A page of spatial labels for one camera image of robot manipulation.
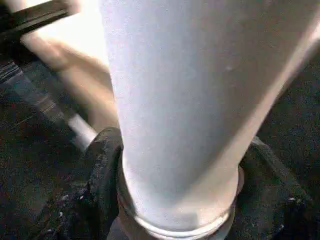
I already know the black plastic mat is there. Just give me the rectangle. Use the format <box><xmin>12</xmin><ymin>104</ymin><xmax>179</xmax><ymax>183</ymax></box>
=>
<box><xmin>0</xmin><ymin>44</ymin><xmax>320</xmax><ymax>240</ymax></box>

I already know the white plastic table leg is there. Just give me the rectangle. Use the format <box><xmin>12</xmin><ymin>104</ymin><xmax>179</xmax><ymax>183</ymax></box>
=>
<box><xmin>98</xmin><ymin>0</ymin><xmax>320</xmax><ymax>232</ymax></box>

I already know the black work table frame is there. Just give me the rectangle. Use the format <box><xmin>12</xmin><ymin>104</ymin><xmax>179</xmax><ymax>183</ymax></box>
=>
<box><xmin>0</xmin><ymin>0</ymin><xmax>81</xmax><ymax>35</ymax></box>

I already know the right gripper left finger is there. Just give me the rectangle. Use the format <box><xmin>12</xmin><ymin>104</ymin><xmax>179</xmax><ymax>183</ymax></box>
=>
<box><xmin>47</xmin><ymin>126</ymin><xmax>125</xmax><ymax>240</ymax></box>

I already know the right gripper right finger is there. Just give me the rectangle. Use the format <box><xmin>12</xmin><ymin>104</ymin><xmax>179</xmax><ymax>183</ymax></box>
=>
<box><xmin>237</xmin><ymin>137</ymin><xmax>320</xmax><ymax>240</ymax></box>

